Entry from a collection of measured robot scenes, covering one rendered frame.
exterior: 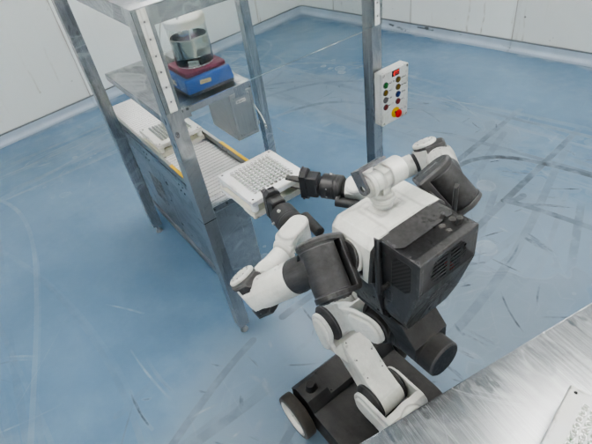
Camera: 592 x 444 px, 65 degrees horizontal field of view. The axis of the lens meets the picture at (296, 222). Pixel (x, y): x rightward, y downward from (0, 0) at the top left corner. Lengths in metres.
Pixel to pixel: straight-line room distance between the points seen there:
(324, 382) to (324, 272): 1.06
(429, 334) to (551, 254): 1.64
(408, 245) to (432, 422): 0.45
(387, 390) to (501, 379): 0.61
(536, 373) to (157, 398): 1.69
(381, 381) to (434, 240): 0.88
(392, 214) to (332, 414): 1.08
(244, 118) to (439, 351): 1.15
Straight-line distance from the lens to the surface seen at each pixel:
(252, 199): 1.60
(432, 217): 1.14
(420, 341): 1.35
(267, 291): 1.16
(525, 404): 1.33
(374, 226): 1.12
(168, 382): 2.47
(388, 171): 1.11
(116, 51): 5.54
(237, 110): 1.90
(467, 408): 1.30
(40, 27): 5.25
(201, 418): 2.32
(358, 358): 1.82
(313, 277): 1.06
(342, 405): 2.03
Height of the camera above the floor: 1.97
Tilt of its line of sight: 40 degrees down
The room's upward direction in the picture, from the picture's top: 10 degrees counter-clockwise
